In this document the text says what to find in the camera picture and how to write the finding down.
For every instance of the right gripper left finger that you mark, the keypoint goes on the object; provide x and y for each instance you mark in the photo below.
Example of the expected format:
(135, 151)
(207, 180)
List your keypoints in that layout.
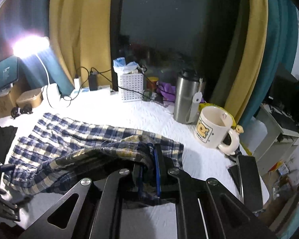
(137, 176)

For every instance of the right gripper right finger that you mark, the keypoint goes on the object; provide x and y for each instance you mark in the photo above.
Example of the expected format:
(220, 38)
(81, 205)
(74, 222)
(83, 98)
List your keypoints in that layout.
(164, 181)

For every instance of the blue yellow plaid pants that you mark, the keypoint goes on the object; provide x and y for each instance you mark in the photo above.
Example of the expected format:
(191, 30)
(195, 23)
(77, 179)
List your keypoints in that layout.
(61, 151)

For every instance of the cream cartoon mug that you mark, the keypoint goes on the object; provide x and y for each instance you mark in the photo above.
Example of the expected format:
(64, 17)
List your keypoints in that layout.
(215, 129)

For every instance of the black garment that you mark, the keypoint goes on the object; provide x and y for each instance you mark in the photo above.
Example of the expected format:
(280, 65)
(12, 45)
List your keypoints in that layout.
(7, 135)

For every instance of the purple cloth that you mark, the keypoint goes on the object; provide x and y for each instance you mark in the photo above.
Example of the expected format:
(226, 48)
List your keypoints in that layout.
(166, 90)

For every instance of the black phone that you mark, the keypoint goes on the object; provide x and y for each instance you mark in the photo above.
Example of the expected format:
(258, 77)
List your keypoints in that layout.
(247, 180)

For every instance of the stainless steel tumbler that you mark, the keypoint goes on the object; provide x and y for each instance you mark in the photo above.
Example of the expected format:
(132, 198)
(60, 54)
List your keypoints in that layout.
(189, 94)

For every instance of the white power strip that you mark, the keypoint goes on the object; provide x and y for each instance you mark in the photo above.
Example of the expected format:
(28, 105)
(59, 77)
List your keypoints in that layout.
(104, 90)

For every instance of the white lattice basket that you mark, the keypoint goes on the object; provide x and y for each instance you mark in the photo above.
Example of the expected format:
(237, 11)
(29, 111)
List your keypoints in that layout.
(131, 87)

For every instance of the cardboard box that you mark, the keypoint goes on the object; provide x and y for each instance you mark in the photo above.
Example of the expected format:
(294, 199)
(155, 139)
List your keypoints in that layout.
(8, 101)

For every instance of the black power adapter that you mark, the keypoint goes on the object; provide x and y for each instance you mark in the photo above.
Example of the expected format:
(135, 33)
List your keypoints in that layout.
(93, 81)

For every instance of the beige plastic container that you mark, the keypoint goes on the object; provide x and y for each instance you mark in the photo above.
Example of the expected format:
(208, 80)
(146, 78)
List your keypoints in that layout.
(32, 97)

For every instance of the blue plastic bag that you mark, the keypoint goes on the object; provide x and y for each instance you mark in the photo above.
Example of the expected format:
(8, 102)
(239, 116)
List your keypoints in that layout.
(121, 67)

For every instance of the white charger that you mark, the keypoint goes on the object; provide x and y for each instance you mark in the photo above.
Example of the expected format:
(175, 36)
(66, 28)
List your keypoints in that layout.
(77, 82)

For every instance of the white desk lamp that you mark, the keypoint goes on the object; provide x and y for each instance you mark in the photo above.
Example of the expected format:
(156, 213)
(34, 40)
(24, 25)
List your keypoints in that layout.
(36, 54)

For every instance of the teal curtain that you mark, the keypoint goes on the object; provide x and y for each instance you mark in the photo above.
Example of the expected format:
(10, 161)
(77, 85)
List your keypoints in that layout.
(280, 50)

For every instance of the yellow curtain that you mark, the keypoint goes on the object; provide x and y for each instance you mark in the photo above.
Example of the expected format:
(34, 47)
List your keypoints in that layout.
(80, 37)

